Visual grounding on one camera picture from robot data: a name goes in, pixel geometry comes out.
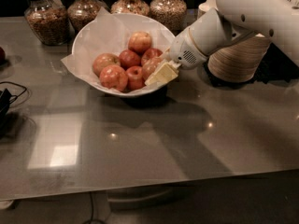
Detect front left red apple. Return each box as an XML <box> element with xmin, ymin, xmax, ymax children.
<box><xmin>99</xmin><ymin>64</ymin><xmax>128</xmax><ymax>91</ymax></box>

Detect red apple at edge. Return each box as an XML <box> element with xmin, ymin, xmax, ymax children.
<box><xmin>0</xmin><ymin>47</ymin><xmax>6</xmax><ymax>63</ymax></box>

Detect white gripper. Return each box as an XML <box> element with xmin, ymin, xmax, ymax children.
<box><xmin>145</xmin><ymin>28</ymin><xmax>207</xmax><ymax>86</ymax></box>

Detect black mat under bowls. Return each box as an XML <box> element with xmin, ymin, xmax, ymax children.
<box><xmin>203</xmin><ymin>44</ymin><xmax>299</xmax><ymax>87</ymax></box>

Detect small dark red apple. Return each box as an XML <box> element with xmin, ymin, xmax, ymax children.
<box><xmin>141</xmin><ymin>48</ymin><xmax>163</xmax><ymax>65</ymax></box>

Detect rear stack paper bowls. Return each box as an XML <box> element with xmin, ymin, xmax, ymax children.
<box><xmin>197</xmin><ymin>0</ymin><xmax>217</xmax><ymax>18</ymax></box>

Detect leftmost glass cereal jar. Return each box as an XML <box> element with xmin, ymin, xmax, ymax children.
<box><xmin>24</xmin><ymin>0</ymin><xmax>69</xmax><ymax>46</ymax></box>

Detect table leg and base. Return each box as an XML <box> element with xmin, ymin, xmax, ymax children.
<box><xmin>81</xmin><ymin>186</ymin><xmax>173</xmax><ymax>224</ymax></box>

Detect top red apple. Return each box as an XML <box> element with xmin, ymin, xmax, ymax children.
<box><xmin>128</xmin><ymin>31</ymin><xmax>152</xmax><ymax>54</ymax></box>

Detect black device with cable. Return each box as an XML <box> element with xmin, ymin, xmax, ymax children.
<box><xmin>0</xmin><ymin>81</ymin><xmax>28</xmax><ymax>128</ymax></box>

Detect front centre red apple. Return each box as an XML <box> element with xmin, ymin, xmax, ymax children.
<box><xmin>126</xmin><ymin>66</ymin><xmax>145</xmax><ymax>91</ymax></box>

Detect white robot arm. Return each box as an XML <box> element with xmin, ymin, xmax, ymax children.
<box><xmin>162</xmin><ymin>0</ymin><xmax>299</xmax><ymax>83</ymax></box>

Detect large reddish apple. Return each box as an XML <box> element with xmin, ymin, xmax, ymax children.
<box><xmin>142</xmin><ymin>57</ymin><xmax>163</xmax><ymax>80</ymax></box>

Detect front stack paper bowls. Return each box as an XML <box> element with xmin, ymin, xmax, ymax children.
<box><xmin>207</xmin><ymin>35</ymin><xmax>271</xmax><ymax>83</ymax></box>

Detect white ceramic bowl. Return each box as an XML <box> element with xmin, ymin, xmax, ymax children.
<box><xmin>71</xmin><ymin>13</ymin><xmax>177</xmax><ymax>99</ymax></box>

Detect left yellowish apple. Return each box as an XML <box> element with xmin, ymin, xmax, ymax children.
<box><xmin>93</xmin><ymin>53</ymin><xmax>121</xmax><ymax>77</ymax></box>

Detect stack paper bowls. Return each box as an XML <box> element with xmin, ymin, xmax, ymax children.
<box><xmin>207</xmin><ymin>35</ymin><xmax>271</xmax><ymax>83</ymax></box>
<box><xmin>197</xmin><ymin>0</ymin><xmax>217</xmax><ymax>18</ymax></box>

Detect white paper bowl liner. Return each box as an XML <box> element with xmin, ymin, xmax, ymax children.
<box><xmin>60</xmin><ymin>7</ymin><xmax>176</xmax><ymax>93</ymax></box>

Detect glass cereal jar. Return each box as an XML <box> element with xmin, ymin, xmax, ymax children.
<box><xmin>67</xmin><ymin>0</ymin><xmax>107</xmax><ymax>32</ymax></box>
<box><xmin>149</xmin><ymin>0</ymin><xmax>187</xmax><ymax>34</ymax></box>
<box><xmin>111</xmin><ymin>0</ymin><xmax>150</xmax><ymax>16</ymax></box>
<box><xmin>24</xmin><ymin>0</ymin><xmax>69</xmax><ymax>46</ymax></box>

